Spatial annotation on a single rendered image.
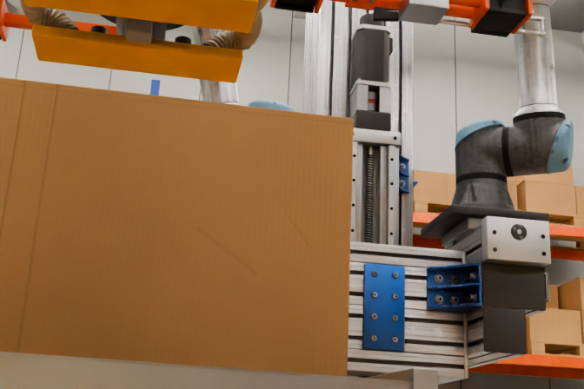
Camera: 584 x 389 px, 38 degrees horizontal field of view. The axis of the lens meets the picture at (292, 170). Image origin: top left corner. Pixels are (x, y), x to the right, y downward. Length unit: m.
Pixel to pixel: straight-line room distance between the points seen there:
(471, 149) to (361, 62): 0.35
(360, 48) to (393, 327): 0.71
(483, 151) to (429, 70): 9.31
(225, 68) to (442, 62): 9.98
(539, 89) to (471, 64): 9.52
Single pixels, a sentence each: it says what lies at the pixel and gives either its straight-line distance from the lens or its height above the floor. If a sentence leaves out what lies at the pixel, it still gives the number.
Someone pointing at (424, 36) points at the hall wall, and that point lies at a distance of 11.46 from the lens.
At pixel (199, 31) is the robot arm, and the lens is 2.01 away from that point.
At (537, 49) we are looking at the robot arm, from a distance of 2.01.
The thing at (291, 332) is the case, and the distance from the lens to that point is 1.05.
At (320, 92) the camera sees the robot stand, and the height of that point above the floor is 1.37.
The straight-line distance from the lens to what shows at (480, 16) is 1.49.
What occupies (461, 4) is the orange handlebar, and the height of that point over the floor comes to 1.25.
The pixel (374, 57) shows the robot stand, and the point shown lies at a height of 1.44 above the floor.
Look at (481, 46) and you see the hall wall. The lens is 11.67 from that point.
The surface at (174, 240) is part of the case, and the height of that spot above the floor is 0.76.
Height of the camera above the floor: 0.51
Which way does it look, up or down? 19 degrees up
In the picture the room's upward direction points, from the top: 3 degrees clockwise
